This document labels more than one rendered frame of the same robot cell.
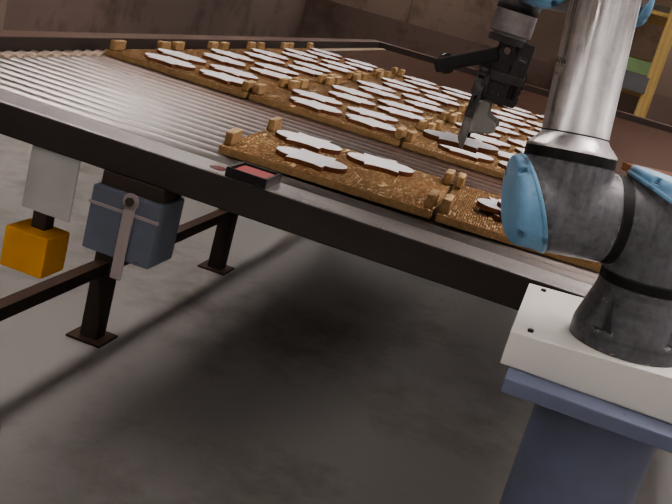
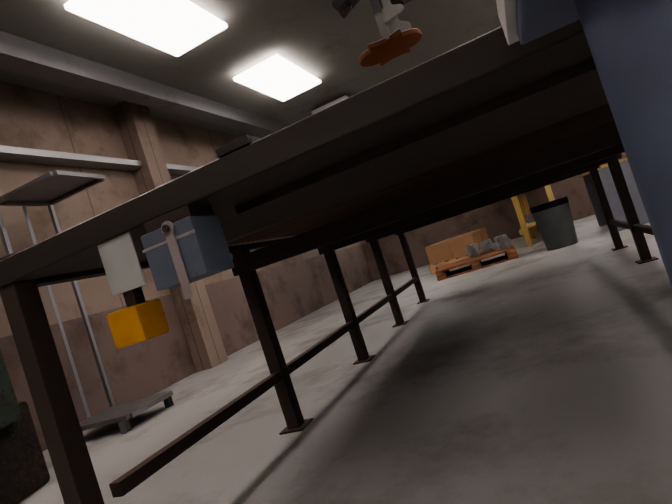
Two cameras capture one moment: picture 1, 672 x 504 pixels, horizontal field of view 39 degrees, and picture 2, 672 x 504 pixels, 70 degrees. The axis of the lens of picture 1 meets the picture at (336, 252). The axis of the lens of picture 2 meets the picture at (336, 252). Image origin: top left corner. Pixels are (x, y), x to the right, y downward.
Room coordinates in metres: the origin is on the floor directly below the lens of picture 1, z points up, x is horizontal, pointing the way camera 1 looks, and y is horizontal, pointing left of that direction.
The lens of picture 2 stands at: (0.70, -0.09, 0.65)
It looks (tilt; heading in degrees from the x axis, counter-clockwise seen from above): 1 degrees up; 10
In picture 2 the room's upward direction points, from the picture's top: 18 degrees counter-clockwise
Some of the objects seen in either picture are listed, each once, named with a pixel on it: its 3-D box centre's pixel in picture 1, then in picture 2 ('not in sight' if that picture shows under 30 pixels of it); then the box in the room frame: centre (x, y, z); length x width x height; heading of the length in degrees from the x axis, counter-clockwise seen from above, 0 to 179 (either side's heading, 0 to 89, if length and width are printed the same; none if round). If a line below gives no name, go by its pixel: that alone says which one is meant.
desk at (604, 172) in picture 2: not in sight; (627, 190); (7.31, -2.79, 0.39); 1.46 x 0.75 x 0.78; 168
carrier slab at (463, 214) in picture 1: (549, 231); not in sight; (1.79, -0.38, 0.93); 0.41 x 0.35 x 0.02; 82
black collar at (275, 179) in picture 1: (253, 174); (242, 148); (1.61, 0.17, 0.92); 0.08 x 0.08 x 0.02; 78
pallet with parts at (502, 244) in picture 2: not in sight; (473, 256); (7.62, -0.78, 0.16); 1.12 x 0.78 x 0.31; 85
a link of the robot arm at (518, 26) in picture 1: (512, 25); not in sight; (1.74, -0.19, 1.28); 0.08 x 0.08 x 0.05
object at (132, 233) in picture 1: (131, 224); (187, 254); (1.64, 0.37, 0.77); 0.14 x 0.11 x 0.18; 78
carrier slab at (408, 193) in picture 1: (344, 168); not in sight; (1.86, 0.03, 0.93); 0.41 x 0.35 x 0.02; 81
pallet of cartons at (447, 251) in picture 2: not in sight; (460, 249); (9.16, -0.75, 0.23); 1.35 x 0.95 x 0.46; 167
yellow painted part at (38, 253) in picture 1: (42, 209); (128, 290); (1.68, 0.55, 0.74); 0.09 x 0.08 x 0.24; 78
